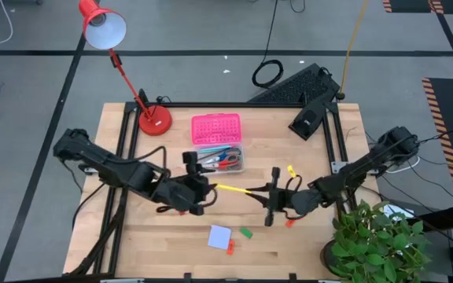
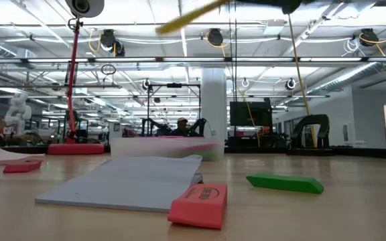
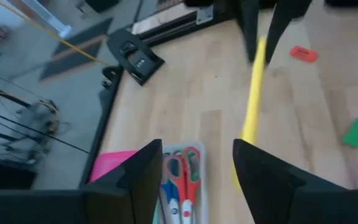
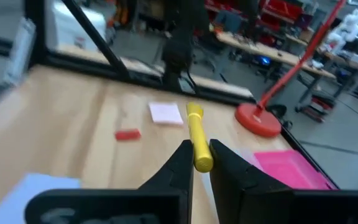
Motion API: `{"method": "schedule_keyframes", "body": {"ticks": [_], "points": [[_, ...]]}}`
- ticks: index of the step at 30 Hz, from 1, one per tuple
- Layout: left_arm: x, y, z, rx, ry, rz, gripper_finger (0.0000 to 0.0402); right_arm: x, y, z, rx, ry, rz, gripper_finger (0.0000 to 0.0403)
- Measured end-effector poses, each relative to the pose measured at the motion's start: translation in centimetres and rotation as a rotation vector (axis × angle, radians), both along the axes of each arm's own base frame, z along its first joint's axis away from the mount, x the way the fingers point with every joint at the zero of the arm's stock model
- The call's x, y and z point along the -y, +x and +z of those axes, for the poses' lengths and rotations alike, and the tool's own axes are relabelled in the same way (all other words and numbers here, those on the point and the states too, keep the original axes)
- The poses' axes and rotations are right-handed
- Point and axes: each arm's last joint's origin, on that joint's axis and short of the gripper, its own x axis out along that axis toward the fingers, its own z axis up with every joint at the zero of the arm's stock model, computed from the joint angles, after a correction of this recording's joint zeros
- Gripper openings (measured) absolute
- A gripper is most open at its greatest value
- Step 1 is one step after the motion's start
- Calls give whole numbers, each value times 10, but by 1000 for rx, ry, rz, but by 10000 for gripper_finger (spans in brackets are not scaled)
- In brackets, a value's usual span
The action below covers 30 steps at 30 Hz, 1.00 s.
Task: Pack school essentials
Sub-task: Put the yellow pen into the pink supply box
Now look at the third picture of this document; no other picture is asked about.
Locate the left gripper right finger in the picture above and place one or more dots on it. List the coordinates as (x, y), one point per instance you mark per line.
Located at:
(291, 199)

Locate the black table clamp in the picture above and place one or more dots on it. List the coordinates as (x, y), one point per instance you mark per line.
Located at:
(135, 59)

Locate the black textured mat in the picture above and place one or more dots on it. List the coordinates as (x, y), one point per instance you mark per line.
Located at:
(73, 62)

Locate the clear pencil box pink lid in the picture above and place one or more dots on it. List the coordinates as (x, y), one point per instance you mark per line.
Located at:
(110, 165)

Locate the green eraser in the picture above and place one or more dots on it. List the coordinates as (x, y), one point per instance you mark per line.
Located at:
(357, 133)

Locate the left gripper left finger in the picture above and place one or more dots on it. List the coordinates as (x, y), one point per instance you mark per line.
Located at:
(120, 202)

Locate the teal pen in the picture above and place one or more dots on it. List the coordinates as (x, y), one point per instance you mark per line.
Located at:
(155, 216)

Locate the yellow highlighter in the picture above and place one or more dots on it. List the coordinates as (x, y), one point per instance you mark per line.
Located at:
(253, 102)

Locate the silver aluminium bar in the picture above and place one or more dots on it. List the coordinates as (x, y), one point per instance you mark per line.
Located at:
(53, 21)

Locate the red eraser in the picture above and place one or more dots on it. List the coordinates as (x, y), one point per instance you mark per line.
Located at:
(303, 54)

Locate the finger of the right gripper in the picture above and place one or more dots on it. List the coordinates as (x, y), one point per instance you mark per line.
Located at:
(286, 15)
(249, 18)

